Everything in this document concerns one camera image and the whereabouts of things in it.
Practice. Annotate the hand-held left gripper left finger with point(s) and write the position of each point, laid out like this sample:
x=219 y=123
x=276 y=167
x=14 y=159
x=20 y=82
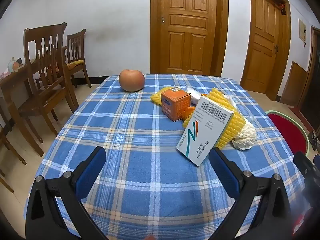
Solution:
x=91 y=170

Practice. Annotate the wooden panel door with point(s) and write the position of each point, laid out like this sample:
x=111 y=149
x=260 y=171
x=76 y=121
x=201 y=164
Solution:
x=187 y=30

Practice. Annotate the white foam fruit net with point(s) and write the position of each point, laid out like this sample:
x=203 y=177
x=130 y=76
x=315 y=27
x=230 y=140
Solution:
x=246 y=136

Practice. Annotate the large wooden chair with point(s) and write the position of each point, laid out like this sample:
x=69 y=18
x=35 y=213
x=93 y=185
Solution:
x=45 y=55

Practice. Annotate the wooden door with brass latch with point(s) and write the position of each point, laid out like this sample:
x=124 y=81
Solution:
x=265 y=37

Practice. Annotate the wooden chair with cushion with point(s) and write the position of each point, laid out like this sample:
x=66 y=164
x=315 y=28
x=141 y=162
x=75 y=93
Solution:
x=75 y=42

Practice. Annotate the small pumpkin ornament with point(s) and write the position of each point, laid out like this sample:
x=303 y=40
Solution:
x=12 y=65

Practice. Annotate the wooden dining table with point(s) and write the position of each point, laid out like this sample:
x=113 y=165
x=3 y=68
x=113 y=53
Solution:
x=15 y=80

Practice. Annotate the dark entrance door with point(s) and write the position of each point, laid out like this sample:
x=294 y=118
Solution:
x=312 y=80

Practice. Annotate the low wooden wall panel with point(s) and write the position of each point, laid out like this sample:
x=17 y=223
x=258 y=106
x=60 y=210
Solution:
x=295 y=85

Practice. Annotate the yellow seat cushion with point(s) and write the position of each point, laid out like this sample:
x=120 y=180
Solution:
x=75 y=63

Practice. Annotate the orange-brown apple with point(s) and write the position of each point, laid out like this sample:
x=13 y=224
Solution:
x=131 y=80

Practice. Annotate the blue plaid tablecloth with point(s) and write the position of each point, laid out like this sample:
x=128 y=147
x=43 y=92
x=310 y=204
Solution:
x=137 y=142

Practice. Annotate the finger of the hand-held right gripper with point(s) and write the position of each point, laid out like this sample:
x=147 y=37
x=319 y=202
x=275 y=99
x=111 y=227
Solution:
x=306 y=166

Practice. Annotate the clear plastic bag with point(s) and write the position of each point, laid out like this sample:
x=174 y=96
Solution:
x=196 y=96

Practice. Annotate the white medicine box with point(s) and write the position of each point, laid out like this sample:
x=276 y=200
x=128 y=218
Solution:
x=200 y=140

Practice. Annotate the red door frame ornament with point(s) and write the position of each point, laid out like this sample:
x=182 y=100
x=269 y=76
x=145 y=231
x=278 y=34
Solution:
x=283 y=8

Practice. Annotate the small orange cardboard box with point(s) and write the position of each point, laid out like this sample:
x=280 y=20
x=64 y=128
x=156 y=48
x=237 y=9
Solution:
x=175 y=105

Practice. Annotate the red door mat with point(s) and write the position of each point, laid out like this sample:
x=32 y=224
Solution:
x=296 y=108

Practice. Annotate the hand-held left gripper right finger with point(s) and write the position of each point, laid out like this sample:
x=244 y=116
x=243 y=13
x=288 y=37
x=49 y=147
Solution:
x=225 y=172

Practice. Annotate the framed wall notice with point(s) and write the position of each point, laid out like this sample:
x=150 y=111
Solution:
x=302 y=30

